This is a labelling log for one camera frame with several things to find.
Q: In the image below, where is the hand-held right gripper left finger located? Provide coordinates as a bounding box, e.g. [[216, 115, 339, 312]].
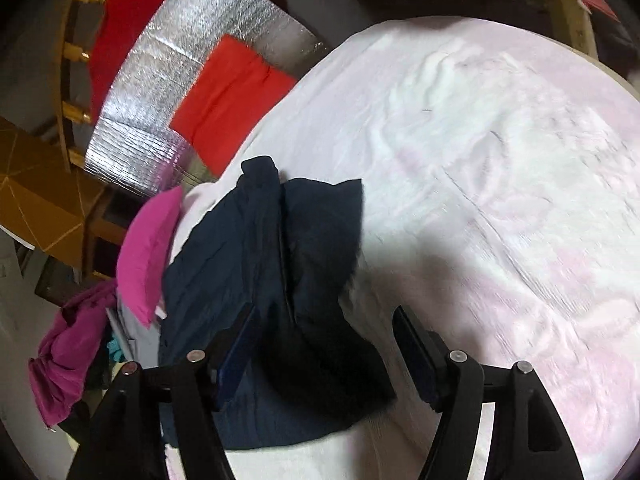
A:
[[65, 304, 257, 480]]

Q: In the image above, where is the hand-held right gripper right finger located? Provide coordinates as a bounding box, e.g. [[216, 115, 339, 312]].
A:
[[392, 305, 586, 480]]

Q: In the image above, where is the navy blue jacket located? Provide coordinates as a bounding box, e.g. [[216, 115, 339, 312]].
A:
[[159, 156, 399, 452]]

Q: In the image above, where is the grey garment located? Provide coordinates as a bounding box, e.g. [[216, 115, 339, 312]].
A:
[[107, 305, 164, 362]]

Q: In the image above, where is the teal garment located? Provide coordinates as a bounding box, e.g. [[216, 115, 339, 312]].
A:
[[105, 337, 127, 365]]

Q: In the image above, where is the magenta pillow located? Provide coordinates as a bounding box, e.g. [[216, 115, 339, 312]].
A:
[[116, 185, 185, 330]]

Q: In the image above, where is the magenta garment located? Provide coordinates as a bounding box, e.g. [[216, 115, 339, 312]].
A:
[[27, 280, 119, 432]]

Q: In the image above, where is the white pink blanket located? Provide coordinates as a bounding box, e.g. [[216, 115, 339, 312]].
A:
[[160, 17, 640, 480]]

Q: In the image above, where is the red pillow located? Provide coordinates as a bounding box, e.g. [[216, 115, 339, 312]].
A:
[[169, 35, 300, 177]]

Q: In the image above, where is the silver foil mat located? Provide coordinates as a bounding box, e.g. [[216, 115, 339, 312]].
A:
[[84, 0, 332, 197]]

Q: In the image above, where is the red hanging cloth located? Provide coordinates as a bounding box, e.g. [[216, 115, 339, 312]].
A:
[[90, 0, 194, 122]]

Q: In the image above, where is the red paper card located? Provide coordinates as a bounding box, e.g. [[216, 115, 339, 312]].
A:
[[571, 0, 624, 24]]

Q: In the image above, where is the wooden headboard rail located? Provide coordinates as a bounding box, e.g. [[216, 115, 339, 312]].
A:
[[54, 0, 109, 172]]

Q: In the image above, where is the cream wooden bed frame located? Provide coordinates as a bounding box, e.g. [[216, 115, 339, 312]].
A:
[[542, 0, 640, 92]]

